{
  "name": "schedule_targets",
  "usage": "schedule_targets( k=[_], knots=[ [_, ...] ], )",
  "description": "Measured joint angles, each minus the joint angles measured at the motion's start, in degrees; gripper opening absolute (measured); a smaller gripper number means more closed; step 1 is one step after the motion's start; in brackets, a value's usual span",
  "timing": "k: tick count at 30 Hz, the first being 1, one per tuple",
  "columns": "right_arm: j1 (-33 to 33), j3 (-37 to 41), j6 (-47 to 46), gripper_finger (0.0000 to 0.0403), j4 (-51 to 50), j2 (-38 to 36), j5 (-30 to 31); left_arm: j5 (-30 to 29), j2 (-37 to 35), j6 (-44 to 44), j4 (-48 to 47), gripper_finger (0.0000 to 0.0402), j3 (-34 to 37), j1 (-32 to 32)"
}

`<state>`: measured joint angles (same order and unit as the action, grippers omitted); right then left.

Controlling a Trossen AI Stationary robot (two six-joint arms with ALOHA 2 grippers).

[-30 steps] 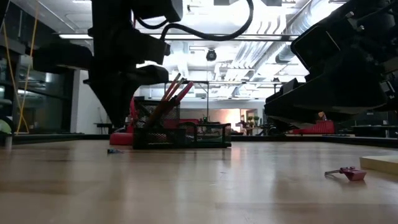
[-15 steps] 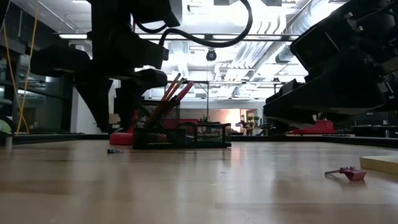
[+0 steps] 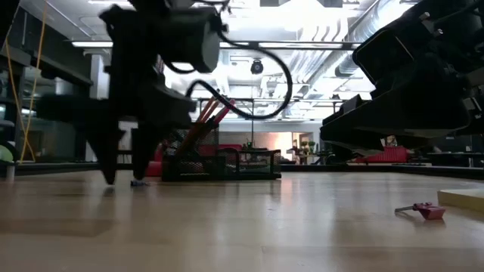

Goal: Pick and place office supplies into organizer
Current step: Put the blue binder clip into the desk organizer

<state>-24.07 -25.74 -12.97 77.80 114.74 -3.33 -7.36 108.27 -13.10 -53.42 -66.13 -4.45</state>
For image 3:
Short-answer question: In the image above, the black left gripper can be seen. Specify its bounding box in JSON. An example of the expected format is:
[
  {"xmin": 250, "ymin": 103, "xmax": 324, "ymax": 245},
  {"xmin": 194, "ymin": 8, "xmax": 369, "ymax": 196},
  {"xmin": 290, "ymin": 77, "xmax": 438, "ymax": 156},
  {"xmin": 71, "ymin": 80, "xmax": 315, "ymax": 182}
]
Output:
[{"xmin": 36, "ymin": 56, "xmax": 197, "ymax": 186}]

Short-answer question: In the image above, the red plastic bin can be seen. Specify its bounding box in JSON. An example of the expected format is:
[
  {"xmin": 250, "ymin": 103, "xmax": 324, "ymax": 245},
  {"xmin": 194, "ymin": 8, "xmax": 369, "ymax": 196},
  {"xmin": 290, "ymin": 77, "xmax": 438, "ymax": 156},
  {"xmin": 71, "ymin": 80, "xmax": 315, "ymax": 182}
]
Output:
[{"xmin": 206, "ymin": 143, "xmax": 243, "ymax": 156}]

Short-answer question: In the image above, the yellow sticky note pad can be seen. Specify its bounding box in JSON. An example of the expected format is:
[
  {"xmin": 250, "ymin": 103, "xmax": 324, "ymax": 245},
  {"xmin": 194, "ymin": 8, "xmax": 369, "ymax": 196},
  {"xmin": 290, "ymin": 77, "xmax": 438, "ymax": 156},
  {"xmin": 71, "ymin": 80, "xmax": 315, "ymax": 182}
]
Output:
[{"xmin": 437, "ymin": 188, "xmax": 484, "ymax": 213}]

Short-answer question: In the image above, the red plastic crate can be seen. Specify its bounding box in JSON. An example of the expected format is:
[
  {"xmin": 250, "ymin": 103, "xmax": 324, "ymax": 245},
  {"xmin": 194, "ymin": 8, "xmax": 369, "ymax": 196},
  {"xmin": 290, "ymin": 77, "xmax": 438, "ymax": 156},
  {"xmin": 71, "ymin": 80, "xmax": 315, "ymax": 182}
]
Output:
[{"xmin": 355, "ymin": 146, "xmax": 410, "ymax": 164}]

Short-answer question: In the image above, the yellow hanging cable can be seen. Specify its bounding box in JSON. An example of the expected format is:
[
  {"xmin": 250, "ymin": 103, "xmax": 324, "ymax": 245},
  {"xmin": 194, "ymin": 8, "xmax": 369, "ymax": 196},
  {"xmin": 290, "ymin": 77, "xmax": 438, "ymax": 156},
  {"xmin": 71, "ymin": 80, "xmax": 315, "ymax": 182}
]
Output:
[{"xmin": 3, "ymin": 0, "xmax": 48, "ymax": 163}]

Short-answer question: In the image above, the black mesh desk organizer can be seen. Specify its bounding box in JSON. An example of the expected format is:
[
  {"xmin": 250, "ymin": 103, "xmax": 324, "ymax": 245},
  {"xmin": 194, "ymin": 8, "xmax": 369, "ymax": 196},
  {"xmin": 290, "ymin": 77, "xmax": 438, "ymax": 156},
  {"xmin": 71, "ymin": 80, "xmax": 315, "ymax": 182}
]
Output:
[{"xmin": 161, "ymin": 126, "xmax": 283, "ymax": 182}]

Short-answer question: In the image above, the black aluminium table frame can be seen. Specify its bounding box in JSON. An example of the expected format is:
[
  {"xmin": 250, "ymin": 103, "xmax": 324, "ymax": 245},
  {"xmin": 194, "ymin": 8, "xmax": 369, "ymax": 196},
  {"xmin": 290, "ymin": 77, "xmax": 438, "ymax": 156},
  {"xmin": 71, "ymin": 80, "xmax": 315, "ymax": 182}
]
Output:
[{"xmin": 0, "ymin": 161, "xmax": 484, "ymax": 181}]

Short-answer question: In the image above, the silver ventilation duct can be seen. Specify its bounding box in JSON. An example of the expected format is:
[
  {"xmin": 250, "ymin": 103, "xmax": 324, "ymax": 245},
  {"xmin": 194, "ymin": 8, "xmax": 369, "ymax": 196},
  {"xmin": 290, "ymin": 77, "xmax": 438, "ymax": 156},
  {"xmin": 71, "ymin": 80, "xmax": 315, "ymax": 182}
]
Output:
[{"xmin": 332, "ymin": 0, "xmax": 424, "ymax": 79}]

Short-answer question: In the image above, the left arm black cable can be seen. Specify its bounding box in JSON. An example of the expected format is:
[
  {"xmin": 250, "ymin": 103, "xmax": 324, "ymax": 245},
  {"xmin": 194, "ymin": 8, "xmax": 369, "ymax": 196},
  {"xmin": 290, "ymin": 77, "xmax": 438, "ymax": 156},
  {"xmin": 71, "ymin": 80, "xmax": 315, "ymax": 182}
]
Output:
[{"xmin": 166, "ymin": 22, "xmax": 294, "ymax": 121}]

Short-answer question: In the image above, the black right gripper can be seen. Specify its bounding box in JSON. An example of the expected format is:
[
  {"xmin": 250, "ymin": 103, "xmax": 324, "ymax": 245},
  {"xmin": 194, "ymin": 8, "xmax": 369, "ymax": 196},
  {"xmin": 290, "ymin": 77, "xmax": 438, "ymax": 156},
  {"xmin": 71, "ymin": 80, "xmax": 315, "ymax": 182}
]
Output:
[{"xmin": 320, "ymin": 0, "xmax": 484, "ymax": 156}]

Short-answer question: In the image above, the long overhead light bar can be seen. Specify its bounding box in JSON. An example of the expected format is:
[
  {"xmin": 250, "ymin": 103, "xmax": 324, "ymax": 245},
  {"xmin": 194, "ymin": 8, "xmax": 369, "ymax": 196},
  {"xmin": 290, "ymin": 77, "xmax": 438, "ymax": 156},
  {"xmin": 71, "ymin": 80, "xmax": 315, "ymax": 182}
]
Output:
[{"xmin": 71, "ymin": 40, "xmax": 364, "ymax": 52}]

